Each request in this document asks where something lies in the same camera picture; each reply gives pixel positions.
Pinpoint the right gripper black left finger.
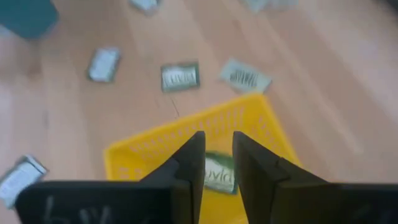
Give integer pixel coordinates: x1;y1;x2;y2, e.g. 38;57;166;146
15;130;206;224

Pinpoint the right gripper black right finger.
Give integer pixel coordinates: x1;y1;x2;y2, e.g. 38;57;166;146
232;130;398;224

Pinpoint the Stevia sweetener packet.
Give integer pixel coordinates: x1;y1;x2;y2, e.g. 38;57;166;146
219;58;273;94

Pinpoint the yellow plastic slotted basket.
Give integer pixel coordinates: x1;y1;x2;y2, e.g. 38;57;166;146
104;93;302;224

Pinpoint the ceramic mug with handle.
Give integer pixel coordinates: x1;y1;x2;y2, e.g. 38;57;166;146
0;0;60;40

